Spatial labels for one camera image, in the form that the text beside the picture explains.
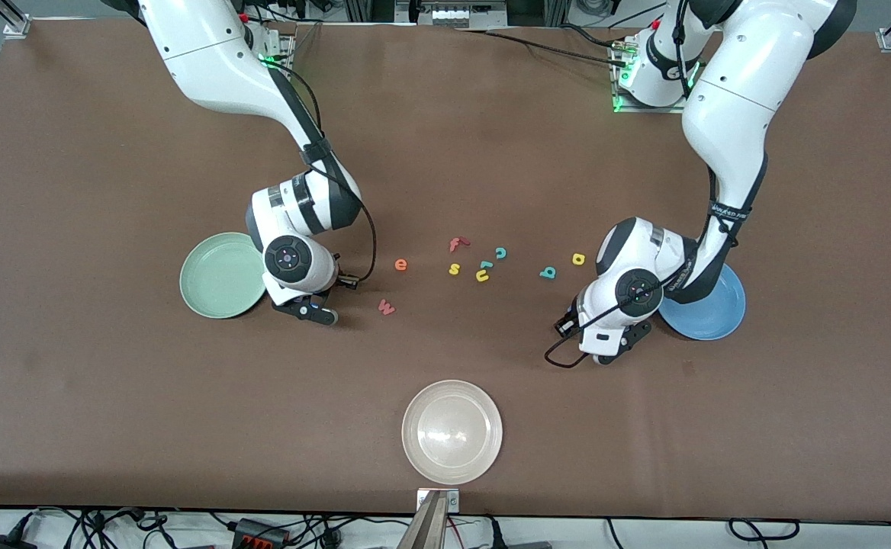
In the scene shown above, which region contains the black power strip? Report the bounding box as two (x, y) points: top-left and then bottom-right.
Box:
(232, 518), (291, 547)

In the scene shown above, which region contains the black floor cable loop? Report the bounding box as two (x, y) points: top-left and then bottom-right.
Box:
(728, 518), (801, 544)

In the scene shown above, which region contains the black table cable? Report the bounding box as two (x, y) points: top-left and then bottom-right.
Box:
(560, 23), (631, 50)
(453, 27), (623, 65)

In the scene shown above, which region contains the beige plate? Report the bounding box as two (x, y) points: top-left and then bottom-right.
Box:
(401, 380), (504, 486)

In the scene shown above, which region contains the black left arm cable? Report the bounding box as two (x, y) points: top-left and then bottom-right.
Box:
(543, 0), (751, 370)

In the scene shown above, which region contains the blue plate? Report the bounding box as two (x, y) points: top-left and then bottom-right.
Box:
(658, 263), (747, 341)

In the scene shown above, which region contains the grey control box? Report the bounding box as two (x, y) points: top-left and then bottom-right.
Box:
(396, 0), (509, 30)

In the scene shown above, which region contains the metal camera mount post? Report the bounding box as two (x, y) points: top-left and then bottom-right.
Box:
(398, 488), (460, 549)

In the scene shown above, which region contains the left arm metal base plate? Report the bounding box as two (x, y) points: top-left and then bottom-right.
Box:
(612, 91), (687, 115)

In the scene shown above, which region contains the green plate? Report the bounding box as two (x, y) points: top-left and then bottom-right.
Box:
(179, 232), (268, 319)

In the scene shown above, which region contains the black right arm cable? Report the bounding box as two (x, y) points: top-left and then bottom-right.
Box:
(262, 57), (378, 284)

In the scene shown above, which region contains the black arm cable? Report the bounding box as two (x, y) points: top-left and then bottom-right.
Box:
(262, 57), (378, 284)
(543, 0), (751, 370)

